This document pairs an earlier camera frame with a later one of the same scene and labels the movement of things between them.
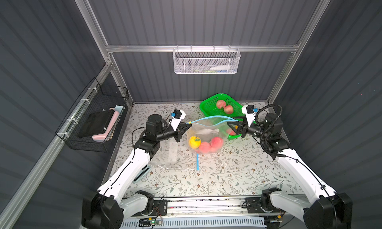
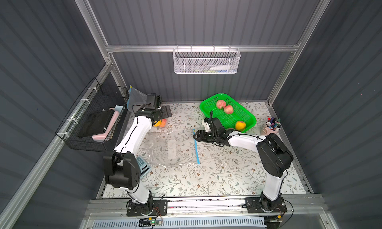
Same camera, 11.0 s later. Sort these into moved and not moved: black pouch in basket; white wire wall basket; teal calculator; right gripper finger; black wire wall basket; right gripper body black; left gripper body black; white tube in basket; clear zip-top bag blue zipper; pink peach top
Moved: clear zip-top bag blue zipper; right gripper finger; right gripper body black; left gripper body black
Not moved: black wire wall basket; white wire wall basket; white tube in basket; black pouch in basket; teal calculator; pink peach top
